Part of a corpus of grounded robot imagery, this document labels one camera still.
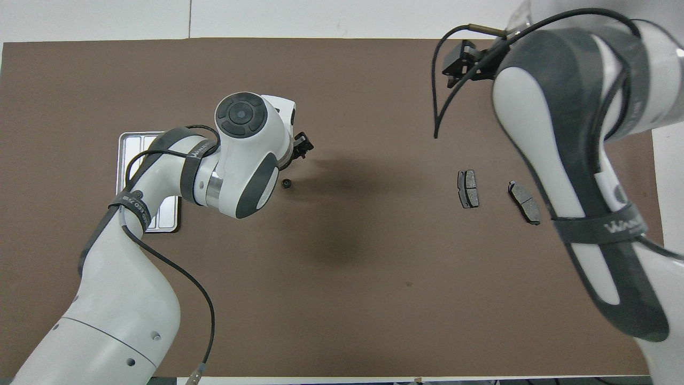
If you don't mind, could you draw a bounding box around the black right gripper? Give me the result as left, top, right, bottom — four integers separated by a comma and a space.
442, 39, 504, 89

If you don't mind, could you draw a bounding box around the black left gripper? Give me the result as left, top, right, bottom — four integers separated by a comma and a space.
278, 132, 315, 172

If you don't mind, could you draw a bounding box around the silver metal tray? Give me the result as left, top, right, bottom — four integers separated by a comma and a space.
116, 132, 181, 234

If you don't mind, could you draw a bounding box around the brown table mat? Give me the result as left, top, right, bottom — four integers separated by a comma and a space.
0, 37, 663, 378

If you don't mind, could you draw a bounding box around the rectangular dark grey brake pad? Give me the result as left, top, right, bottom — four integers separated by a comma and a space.
457, 170, 479, 209

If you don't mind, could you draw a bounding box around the curved dark grey brake pad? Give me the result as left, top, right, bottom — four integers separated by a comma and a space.
508, 181, 541, 226

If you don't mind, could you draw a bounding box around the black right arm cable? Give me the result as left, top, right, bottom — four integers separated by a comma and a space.
432, 8, 642, 140

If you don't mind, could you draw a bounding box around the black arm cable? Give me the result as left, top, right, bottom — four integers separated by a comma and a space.
122, 125, 220, 385
432, 8, 642, 140

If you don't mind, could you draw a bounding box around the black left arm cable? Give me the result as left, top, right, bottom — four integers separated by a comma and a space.
122, 125, 220, 385

